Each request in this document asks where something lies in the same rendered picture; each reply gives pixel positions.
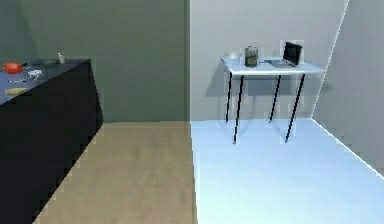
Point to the white crumpled object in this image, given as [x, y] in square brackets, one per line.
[34, 73]

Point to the black kitchen counter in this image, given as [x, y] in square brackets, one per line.
[50, 126]

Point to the white cup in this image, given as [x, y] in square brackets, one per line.
[235, 55]

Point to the red round pan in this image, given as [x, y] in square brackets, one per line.
[12, 68]

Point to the white table with black legs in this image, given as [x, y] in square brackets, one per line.
[266, 68]

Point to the small white bottle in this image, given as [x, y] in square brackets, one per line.
[61, 58]

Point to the yellow sponge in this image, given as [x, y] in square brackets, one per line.
[15, 90]

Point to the open black laptop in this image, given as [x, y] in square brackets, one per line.
[289, 56]

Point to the dark green jar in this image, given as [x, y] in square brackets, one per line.
[251, 56]

